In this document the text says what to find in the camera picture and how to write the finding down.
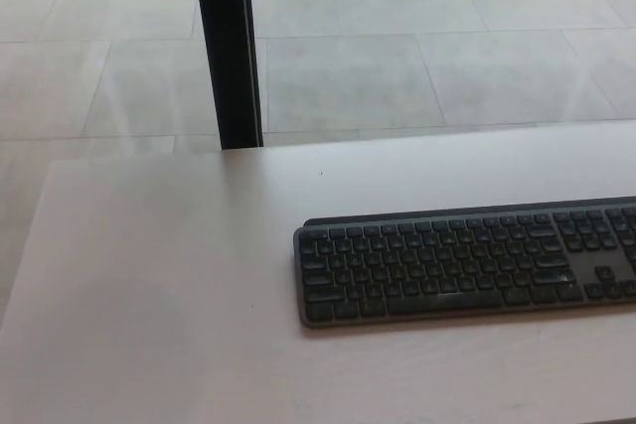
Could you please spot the black keyboard with grey frame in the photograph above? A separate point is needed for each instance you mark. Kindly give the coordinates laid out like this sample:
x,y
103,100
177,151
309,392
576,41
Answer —
x,y
447,270

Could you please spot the black vertical metal post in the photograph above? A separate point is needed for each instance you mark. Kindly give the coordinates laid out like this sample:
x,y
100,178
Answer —
x,y
227,46

